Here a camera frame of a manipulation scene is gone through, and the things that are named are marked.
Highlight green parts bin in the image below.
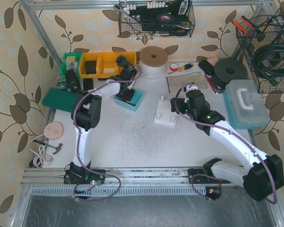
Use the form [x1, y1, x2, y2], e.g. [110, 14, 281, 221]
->
[60, 52, 82, 79]

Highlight black disc spool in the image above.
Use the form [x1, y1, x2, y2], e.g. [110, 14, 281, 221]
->
[212, 58, 248, 89]

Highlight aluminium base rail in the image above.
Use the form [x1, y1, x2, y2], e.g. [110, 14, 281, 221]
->
[20, 166, 278, 187]

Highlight teal plastic box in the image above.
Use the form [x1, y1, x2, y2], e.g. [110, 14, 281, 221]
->
[114, 90, 144, 112]

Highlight clear teal toolbox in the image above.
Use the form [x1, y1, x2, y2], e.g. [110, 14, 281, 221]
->
[223, 79, 269, 130]

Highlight red utility knife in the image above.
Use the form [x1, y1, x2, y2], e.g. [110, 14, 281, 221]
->
[204, 72, 223, 95]

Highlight green plastic lid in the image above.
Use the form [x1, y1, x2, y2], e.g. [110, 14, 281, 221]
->
[42, 88, 77, 113]

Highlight yellow parts bin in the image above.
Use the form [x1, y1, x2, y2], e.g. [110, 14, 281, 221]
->
[79, 51, 137, 79]

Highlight black rectangular block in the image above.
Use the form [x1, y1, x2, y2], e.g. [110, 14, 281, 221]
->
[83, 79, 94, 91]

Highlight wire basket with cables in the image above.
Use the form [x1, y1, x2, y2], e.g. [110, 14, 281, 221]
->
[236, 14, 284, 94]

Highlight black meter device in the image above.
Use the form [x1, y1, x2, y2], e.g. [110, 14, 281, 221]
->
[65, 70, 81, 92]

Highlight black pouch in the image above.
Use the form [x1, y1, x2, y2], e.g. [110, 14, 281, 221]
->
[198, 60, 214, 76]

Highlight black pipe fitting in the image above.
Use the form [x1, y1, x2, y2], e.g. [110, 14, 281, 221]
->
[116, 56, 132, 69]

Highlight white work glove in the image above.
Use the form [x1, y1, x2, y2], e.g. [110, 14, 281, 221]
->
[166, 72, 208, 93]

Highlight yellow orange screwdriver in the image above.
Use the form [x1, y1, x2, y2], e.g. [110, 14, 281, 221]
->
[168, 63, 194, 75]

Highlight wire basket with tools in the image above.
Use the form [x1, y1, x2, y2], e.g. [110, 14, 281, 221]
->
[113, 0, 195, 40]

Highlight round beige power strip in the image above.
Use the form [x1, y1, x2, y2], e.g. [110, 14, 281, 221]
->
[44, 122, 64, 140]

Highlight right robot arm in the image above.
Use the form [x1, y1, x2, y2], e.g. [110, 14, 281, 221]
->
[170, 88, 284, 204]

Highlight white cable coil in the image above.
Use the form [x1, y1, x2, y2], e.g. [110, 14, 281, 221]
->
[138, 45, 169, 79]

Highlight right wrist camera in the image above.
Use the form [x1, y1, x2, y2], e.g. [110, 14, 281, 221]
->
[183, 84, 198, 92]

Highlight orange handled pliers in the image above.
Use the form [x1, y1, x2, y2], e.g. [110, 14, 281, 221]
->
[231, 16, 256, 35]

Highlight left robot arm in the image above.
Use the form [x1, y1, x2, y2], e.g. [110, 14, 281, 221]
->
[64, 65, 139, 184]

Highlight red white tape roll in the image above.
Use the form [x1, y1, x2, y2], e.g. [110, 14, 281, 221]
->
[169, 63, 178, 71]

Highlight black coiled hose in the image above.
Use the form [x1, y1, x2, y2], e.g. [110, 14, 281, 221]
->
[252, 41, 284, 82]

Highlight white peg board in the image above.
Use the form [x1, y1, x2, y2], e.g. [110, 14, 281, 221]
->
[154, 96, 177, 127]

